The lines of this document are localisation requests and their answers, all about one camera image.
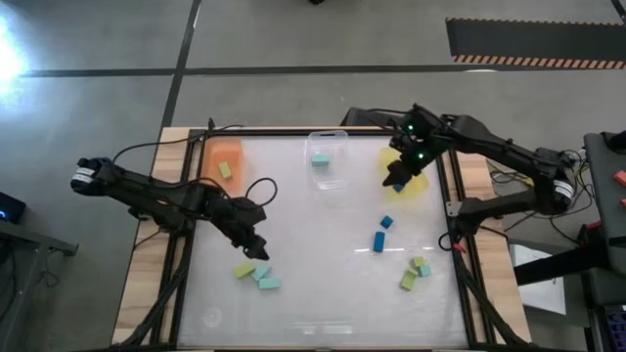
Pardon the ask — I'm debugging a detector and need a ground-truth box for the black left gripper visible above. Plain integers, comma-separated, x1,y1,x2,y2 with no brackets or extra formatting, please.
202,188,271,261

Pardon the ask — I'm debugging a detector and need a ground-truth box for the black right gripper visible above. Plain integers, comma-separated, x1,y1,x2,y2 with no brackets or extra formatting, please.
382,104,454,190

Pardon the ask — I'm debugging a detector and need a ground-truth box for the yellow translucent plastic bin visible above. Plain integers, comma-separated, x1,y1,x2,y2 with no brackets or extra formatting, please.
379,146,430,202

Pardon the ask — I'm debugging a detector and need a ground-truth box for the black box behind table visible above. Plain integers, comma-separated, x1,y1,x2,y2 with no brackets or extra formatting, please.
340,106,410,132

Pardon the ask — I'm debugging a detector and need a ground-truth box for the orange translucent plastic bin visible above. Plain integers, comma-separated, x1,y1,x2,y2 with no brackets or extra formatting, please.
201,139,245,197

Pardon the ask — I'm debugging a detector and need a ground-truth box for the clear plastic bin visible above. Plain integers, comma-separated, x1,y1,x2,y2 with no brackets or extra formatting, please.
305,129,350,192

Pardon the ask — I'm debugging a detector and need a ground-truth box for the white paper sheet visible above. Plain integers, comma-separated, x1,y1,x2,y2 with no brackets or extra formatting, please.
508,242,568,317

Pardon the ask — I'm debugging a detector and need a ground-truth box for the black hazard-striped floor mat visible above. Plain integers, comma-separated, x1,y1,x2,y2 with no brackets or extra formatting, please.
445,18,626,70

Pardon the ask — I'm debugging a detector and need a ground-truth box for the black side table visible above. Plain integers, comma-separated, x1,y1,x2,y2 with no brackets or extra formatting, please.
581,130,626,275

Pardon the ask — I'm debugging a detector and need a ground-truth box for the grey metal stand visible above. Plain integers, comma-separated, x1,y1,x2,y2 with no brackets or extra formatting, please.
0,218,79,352

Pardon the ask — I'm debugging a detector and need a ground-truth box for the black device with blue light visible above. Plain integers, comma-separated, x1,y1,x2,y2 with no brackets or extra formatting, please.
0,191,27,226

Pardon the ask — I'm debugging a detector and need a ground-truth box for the black keyboard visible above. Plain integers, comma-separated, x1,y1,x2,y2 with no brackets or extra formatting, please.
604,303,626,352

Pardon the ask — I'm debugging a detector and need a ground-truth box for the black looped cable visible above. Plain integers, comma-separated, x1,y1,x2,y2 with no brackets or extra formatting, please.
243,176,279,209

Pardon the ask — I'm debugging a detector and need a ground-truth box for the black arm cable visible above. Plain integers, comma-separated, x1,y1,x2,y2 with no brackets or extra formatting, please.
112,117,246,163

